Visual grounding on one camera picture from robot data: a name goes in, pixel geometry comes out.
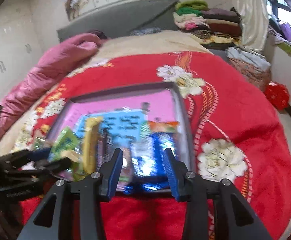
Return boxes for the green milk candy bag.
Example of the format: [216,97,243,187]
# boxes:
[48,127,86,181]

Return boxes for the yellow wafer bar packet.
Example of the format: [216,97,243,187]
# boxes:
[82,116,103,174]

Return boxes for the snickers bar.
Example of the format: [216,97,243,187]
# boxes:
[117,148,134,191]

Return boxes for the blue biscuit packet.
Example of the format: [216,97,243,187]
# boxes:
[130,132,178,192]

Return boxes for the orange cracker packet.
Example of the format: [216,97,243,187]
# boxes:
[140,121,179,139]

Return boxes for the green label pastry packet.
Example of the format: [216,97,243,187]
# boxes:
[31,137,53,151]

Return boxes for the dark shallow cardboard tray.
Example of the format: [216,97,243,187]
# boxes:
[47,82,194,194]

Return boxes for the pink and blue workbook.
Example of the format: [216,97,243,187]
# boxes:
[58,89,180,176]

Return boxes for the red floral blanket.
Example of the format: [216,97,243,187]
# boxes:
[24,51,291,239]

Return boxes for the pink quilt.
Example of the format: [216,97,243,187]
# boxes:
[0,33,103,140]

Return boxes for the white wardrobe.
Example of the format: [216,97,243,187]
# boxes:
[0,0,42,101]

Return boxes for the red plastic bag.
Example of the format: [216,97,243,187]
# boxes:
[264,81,290,111]

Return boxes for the floral fabric basket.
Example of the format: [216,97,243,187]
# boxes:
[226,47,271,92]

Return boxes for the dark patterned pillow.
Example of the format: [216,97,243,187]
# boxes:
[130,27,162,36]

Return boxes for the grey headboard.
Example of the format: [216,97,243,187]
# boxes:
[57,0,179,42]

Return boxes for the clothes on window sill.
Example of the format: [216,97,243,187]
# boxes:
[268,16,291,57]

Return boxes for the stack of folded clothes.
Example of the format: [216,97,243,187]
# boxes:
[173,0,242,50]

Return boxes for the window with bars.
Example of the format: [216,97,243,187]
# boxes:
[265,0,291,42]

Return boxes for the cream satin curtain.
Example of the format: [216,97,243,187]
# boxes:
[232,0,269,52]

